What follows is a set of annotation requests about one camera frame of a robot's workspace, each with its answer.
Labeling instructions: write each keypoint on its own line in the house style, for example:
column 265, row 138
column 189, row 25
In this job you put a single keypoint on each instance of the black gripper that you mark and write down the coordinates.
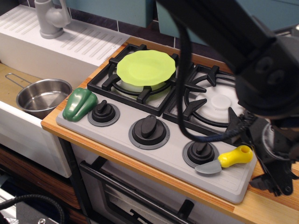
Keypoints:
column 276, row 150

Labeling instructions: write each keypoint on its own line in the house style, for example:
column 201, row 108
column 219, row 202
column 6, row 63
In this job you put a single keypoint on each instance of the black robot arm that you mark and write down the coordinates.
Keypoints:
column 266, row 67

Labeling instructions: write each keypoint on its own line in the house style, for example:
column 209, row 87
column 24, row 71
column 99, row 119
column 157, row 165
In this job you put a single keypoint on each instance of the green toy bell pepper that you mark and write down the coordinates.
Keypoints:
column 79, row 103

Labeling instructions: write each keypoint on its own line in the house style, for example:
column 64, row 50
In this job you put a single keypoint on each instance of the right black stove knob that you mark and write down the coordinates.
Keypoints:
column 197, row 153

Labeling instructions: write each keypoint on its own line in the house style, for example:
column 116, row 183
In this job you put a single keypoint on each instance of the small steel pot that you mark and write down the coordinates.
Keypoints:
column 42, row 97

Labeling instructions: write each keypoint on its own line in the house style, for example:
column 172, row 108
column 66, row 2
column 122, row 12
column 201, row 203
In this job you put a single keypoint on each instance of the light green plastic plate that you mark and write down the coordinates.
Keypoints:
column 146, row 68

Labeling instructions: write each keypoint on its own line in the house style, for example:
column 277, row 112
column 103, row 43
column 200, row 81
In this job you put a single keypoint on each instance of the black burner grate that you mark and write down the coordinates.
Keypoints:
column 203, row 77
column 150, row 99

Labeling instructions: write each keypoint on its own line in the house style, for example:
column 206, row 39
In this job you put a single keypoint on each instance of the right black burner grate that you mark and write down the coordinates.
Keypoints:
column 203, row 77

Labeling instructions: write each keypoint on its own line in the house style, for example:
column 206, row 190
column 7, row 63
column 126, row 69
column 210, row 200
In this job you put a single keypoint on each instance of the toy oven door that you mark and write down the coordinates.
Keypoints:
column 129, row 198

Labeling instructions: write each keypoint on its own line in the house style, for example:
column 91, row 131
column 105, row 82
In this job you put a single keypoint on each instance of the left black burner grate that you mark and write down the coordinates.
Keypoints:
column 150, row 99

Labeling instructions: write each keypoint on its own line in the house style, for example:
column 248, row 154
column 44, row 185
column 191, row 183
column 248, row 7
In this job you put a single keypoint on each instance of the grey toy stove top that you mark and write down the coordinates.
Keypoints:
column 230, row 184

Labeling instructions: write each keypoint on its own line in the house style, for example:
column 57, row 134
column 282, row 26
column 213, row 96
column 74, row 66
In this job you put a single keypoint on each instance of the white right burner cap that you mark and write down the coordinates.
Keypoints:
column 219, row 100

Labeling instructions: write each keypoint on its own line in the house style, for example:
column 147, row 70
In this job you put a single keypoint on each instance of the black stove knob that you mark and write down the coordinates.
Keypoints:
column 149, row 133
column 104, row 114
column 197, row 153

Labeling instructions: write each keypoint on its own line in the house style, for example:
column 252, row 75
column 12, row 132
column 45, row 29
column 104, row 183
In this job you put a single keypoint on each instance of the white toy sink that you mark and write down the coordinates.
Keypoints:
column 72, row 57

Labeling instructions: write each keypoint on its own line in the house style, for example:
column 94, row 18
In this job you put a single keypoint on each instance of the yellow handled toy knife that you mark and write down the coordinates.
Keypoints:
column 241, row 155

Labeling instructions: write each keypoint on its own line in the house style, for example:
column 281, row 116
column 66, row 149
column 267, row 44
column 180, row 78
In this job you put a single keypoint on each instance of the left black stove knob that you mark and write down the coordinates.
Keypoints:
column 104, row 114

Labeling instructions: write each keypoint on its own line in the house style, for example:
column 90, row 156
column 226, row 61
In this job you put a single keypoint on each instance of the grey toy faucet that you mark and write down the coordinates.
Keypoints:
column 52, row 20

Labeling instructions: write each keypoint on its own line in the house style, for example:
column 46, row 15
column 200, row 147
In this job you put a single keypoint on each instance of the middle black stove knob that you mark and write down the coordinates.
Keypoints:
column 149, row 133

